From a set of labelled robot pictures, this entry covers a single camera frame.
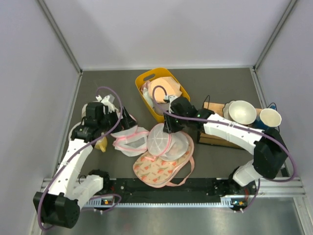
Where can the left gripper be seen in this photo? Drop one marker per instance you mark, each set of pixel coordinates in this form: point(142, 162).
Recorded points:
point(127, 122)

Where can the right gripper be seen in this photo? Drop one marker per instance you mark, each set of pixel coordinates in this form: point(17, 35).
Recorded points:
point(169, 128)

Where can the white pink-trimmed mesh laundry bag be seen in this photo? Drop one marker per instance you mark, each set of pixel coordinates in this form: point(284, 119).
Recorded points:
point(169, 147)

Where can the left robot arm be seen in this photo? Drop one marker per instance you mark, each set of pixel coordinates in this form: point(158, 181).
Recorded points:
point(61, 201)

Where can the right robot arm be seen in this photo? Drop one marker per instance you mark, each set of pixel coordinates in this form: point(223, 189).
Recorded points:
point(267, 147)

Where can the empty pink-trimmed mesh laundry bag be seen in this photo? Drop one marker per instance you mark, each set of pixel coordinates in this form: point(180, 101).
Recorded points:
point(131, 142)

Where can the tulip print bra bag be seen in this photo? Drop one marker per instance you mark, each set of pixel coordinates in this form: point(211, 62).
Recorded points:
point(157, 173)

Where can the yellow plastic basket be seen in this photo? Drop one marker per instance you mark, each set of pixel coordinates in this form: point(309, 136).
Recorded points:
point(159, 82)

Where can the white garment in basket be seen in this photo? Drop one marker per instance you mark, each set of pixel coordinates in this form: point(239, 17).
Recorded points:
point(147, 98)

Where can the yellow mug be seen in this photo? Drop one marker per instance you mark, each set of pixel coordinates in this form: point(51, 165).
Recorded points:
point(101, 144)

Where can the scalloped white plate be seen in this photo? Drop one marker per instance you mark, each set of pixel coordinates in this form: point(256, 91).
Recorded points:
point(225, 110)

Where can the white ceramic bowl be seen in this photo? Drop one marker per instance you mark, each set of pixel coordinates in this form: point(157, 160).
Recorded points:
point(242, 112)

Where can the blue paper cup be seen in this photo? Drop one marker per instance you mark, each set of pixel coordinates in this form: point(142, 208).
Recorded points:
point(267, 118)

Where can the black wire wooden rack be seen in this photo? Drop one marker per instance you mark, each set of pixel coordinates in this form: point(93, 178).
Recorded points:
point(222, 132)

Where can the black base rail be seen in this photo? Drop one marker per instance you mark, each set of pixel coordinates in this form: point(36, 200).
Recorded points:
point(195, 190)

